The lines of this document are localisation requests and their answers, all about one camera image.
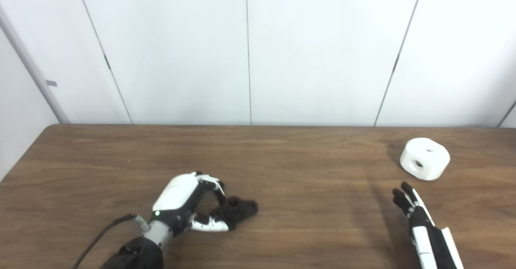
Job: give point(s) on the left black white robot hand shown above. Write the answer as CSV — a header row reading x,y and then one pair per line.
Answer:
x,y
177,194

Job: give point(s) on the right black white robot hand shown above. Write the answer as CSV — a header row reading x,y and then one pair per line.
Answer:
x,y
427,240

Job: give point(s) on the black flanged holder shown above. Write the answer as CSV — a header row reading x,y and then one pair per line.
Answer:
x,y
240,209

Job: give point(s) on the round white piece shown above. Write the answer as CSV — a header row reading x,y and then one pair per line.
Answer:
x,y
427,154

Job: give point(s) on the small gray strip label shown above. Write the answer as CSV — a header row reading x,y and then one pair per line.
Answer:
x,y
51,83

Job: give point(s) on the gray wall corner strip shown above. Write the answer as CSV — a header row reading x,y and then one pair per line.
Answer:
x,y
32,71

